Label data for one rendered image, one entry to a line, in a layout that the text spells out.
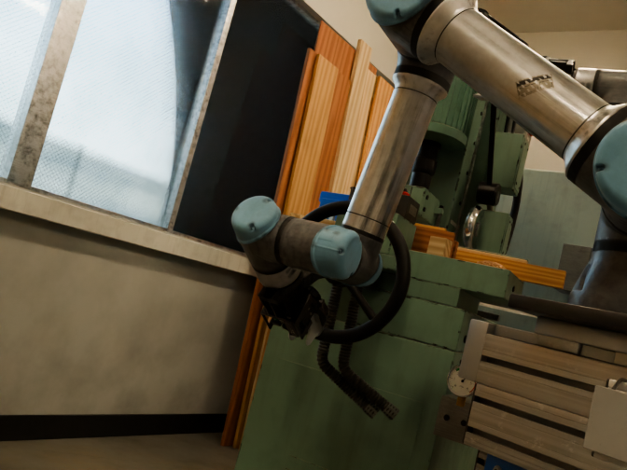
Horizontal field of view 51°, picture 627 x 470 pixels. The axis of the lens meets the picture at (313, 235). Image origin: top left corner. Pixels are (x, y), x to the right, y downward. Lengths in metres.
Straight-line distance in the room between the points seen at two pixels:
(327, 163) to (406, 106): 2.35
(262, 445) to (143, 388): 1.40
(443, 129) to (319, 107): 1.73
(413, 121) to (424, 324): 0.51
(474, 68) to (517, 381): 0.44
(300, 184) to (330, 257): 2.26
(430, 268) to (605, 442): 0.74
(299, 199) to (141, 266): 0.88
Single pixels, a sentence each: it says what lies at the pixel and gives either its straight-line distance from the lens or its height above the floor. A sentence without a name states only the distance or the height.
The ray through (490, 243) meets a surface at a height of 0.99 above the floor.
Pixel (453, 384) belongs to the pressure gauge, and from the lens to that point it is 1.34.
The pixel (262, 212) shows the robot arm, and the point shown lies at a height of 0.85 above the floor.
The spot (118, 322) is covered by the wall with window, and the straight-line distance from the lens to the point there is 2.73.
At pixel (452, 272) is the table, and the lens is 1.42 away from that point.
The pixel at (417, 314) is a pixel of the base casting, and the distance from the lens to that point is 1.43.
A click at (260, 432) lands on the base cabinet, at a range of 1.57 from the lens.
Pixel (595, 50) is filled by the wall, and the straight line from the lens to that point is 4.34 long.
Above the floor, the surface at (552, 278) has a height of 0.92.
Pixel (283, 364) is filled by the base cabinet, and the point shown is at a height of 0.58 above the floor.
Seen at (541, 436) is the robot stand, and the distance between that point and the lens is 0.95.
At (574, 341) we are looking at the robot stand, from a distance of 0.94.
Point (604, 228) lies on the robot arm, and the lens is 0.97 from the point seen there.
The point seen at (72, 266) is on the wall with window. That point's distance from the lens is 2.54.
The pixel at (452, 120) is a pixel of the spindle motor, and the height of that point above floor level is 1.24.
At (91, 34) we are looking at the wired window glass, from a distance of 2.62.
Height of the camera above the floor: 0.74
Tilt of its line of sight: 5 degrees up
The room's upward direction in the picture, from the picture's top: 14 degrees clockwise
